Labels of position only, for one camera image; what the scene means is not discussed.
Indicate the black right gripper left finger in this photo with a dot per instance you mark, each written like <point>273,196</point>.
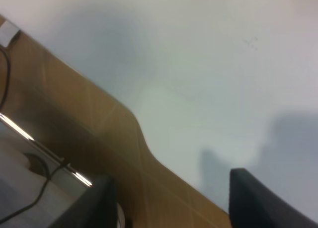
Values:
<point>96,207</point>

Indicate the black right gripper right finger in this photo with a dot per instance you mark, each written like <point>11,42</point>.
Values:
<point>252,205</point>

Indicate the chrome metal bar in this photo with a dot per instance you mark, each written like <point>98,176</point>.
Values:
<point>44,150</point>

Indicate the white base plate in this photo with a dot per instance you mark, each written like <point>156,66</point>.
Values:
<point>20,184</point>

